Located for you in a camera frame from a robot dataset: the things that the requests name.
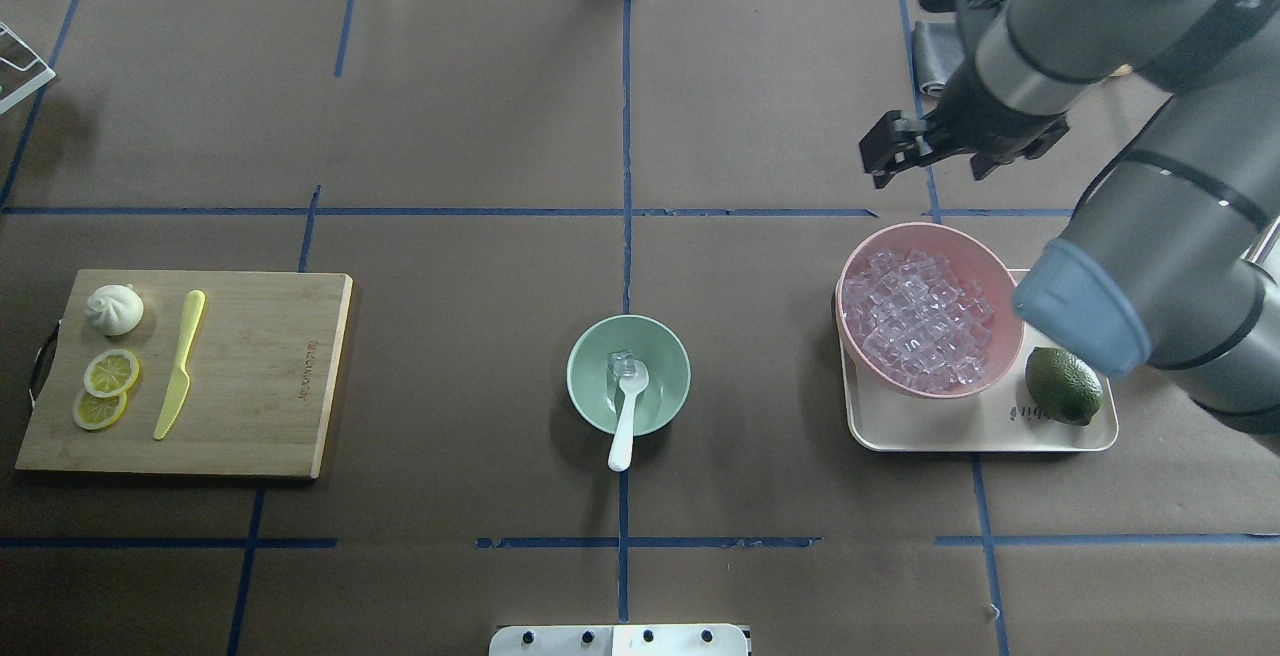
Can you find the pink bowl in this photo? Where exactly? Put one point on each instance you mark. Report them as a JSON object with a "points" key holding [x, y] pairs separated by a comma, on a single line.
{"points": [[971, 261]]}

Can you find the bamboo cutting board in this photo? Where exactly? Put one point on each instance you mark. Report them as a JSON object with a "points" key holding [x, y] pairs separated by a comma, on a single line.
{"points": [[264, 369]]}

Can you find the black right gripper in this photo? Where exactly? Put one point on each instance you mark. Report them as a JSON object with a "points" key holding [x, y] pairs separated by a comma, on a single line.
{"points": [[968, 104]]}

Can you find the lemon slice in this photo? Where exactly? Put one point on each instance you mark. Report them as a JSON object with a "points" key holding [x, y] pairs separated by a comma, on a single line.
{"points": [[94, 413], [111, 373]]}

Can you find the pile of ice cubes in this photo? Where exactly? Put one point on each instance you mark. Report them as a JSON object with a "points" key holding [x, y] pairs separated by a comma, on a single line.
{"points": [[917, 321]]}

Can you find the cream plastic tray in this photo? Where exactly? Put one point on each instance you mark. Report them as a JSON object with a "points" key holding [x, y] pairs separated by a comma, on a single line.
{"points": [[1003, 418]]}

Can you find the grey folded cloth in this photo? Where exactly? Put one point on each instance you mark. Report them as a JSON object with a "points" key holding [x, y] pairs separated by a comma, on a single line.
{"points": [[938, 51]]}

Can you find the green ceramic bowl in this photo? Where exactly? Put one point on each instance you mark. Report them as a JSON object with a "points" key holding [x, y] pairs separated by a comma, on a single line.
{"points": [[590, 379]]}

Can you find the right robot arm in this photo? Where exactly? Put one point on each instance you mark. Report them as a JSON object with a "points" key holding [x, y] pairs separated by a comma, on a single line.
{"points": [[1151, 269]]}

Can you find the white steamed bun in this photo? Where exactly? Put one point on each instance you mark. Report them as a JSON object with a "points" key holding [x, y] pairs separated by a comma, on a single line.
{"points": [[114, 310]]}

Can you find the white plastic spoon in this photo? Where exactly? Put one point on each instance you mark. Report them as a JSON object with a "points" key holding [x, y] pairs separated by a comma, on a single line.
{"points": [[622, 446]]}

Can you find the clear ice cube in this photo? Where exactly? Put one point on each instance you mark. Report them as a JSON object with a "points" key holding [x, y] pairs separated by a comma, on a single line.
{"points": [[623, 363]]}

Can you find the green avocado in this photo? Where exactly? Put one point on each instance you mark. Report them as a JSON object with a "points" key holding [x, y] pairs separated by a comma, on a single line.
{"points": [[1062, 386]]}

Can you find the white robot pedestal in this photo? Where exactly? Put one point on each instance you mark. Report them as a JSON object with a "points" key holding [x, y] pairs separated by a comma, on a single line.
{"points": [[622, 639]]}

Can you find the yellow plastic knife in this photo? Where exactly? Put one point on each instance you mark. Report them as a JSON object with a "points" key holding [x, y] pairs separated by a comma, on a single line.
{"points": [[177, 388]]}

